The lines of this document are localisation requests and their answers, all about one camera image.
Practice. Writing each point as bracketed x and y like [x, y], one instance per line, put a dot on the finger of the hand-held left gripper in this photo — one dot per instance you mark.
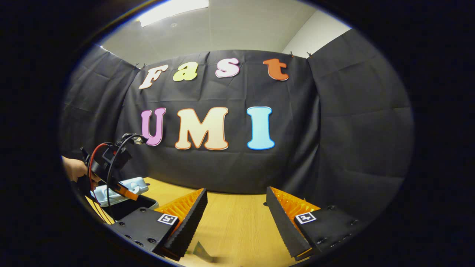
[126, 191]

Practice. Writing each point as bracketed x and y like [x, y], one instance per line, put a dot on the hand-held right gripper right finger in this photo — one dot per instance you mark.
[284, 226]

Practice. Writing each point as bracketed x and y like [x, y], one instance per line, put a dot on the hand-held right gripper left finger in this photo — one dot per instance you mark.
[193, 222]

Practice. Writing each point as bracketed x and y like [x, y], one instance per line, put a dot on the light blue suitcase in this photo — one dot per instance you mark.
[137, 184]

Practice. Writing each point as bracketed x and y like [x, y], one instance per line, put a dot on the silver skin care tube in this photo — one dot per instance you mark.
[203, 253]

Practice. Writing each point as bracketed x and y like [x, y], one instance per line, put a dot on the black backdrop cloth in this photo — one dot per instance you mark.
[297, 111]

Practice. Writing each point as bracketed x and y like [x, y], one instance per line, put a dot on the ceiling light panel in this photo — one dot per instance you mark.
[170, 11]

